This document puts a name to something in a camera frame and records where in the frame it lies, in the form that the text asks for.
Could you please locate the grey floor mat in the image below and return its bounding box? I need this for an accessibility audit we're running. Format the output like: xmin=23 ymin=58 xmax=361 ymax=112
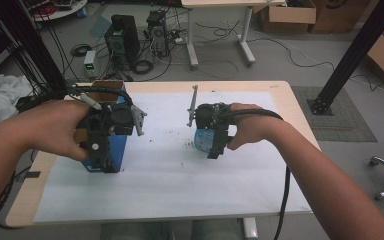
xmin=290 ymin=85 xmax=378 ymax=143

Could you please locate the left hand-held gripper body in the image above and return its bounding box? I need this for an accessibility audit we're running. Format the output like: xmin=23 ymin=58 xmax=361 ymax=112
xmin=75 ymin=102 xmax=136 ymax=174

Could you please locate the white cable plug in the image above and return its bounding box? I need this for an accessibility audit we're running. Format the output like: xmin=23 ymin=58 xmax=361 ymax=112
xmin=79 ymin=92 xmax=103 ymax=111

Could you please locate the black metal stand post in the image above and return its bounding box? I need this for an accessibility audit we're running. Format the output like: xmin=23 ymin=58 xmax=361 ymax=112
xmin=307 ymin=0 xmax=384 ymax=117

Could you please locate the black metal frame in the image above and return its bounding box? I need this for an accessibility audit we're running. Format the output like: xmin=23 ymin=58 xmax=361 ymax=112
xmin=0 ymin=0 xmax=68 ymax=113

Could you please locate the person's left hand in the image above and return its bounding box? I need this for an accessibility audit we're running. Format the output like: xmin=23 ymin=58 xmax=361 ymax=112
xmin=25 ymin=99 xmax=94 ymax=162

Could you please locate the black computer tower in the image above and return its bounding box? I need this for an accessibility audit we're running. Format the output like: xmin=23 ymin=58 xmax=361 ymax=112
xmin=104 ymin=14 xmax=142 ymax=70

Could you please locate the white bench power supply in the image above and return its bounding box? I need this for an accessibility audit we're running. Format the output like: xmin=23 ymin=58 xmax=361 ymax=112
xmin=83 ymin=50 xmax=97 ymax=80

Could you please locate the brown cardboard box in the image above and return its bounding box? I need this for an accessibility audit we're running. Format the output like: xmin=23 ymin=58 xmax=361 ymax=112
xmin=259 ymin=0 xmax=318 ymax=34

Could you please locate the blue cup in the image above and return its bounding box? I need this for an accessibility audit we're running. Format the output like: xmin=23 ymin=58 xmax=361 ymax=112
xmin=193 ymin=127 xmax=216 ymax=154

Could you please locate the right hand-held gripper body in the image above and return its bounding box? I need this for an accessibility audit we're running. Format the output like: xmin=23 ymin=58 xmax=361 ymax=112
xmin=194 ymin=102 xmax=238 ymax=161

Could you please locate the coiled black cable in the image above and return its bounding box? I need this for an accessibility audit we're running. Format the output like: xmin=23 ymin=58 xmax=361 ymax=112
xmin=69 ymin=43 xmax=93 ymax=58
xmin=131 ymin=59 xmax=155 ymax=76

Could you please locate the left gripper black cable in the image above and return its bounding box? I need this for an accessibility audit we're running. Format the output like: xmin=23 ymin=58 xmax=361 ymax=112
xmin=64 ymin=85 xmax=135 ymax=108

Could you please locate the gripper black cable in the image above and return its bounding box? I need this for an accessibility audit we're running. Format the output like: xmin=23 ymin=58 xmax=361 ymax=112
xmin=64 ymin=85 xmax=135 ymax=108
xmin=228 ymin=107 xmax=292 ymax=240

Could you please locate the white table leg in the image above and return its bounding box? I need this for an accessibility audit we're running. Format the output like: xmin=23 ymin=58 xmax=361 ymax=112
xmin=242 ymin=217 xmax=259 ymax=240

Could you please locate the white-legged wooden desk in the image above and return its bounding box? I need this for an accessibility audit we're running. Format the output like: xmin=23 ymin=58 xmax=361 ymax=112
xmin=180 ymin=0 xmax=287 ymax=68

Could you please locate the person's right hand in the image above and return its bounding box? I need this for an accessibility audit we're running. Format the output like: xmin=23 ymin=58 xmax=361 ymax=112
xmin=226 ymin=102 xmax=283 ymax=152

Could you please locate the round white table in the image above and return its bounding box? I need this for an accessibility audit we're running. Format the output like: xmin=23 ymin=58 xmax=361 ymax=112
xmin=29 ymin=0 xmax=89 ymax=22

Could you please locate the white table mat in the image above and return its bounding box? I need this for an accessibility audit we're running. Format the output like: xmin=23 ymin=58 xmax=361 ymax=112
xmin=33 ymin=91 xmax=313 ymax=224

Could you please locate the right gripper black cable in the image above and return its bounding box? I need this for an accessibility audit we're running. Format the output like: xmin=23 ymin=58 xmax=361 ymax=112
xmin=228 ymin=107 xmax=292 ymax=240

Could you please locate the white cloth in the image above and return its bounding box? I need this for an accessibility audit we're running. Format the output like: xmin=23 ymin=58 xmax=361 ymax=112
xmin=0 ymin=72 xmax=34 ymax=132

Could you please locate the open-frame computer tower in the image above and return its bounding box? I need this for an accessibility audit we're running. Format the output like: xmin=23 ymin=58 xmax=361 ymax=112
xmin=145 ymin=9 xmax=170 ymax=58

